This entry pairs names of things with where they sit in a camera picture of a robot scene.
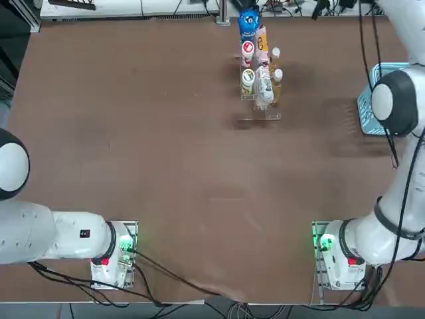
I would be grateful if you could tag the light blue plastic basket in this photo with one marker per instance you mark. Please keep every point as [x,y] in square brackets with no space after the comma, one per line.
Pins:
[365,113]

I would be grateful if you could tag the clear acrylic tiered shelf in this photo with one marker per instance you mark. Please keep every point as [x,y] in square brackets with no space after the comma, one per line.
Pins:
[272,116]

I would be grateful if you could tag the pink strawberry snack packet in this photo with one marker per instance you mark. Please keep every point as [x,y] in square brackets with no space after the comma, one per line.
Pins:
[262,43]

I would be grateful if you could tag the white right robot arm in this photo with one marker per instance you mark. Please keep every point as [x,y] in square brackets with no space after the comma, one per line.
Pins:
[391,93]

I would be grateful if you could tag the white bear biscuit packet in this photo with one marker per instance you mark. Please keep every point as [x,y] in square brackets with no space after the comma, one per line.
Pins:
[264,86]

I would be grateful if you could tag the aluminium frame post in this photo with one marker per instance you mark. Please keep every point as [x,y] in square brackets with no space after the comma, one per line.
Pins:
[223,11]

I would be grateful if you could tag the yellow juice bottle white cap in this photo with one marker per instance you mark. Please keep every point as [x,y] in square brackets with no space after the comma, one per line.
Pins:
[276,52]
[277,79]

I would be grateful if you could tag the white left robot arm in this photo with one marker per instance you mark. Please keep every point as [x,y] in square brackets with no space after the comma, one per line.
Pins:
[20,232]

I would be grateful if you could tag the blue round snack bag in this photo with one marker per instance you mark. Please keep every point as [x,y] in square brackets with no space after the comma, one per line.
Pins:
[248,23]

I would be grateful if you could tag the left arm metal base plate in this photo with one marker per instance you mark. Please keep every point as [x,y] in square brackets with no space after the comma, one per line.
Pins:
[133,227]

